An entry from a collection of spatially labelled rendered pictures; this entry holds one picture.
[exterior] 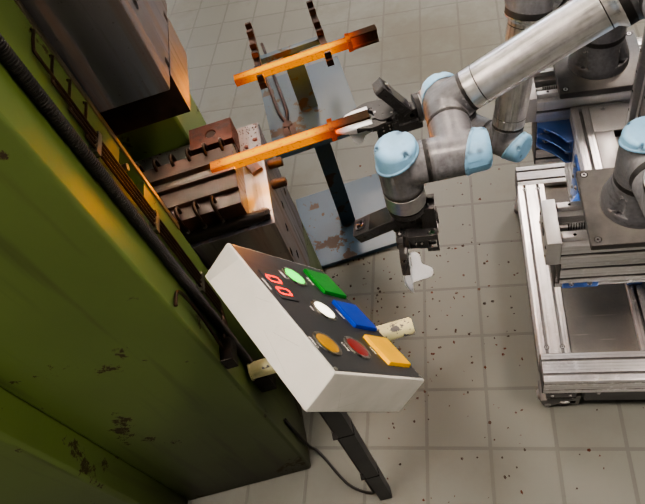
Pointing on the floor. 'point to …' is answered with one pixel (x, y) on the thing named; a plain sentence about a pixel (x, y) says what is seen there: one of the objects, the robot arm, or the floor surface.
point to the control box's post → (341, 425)
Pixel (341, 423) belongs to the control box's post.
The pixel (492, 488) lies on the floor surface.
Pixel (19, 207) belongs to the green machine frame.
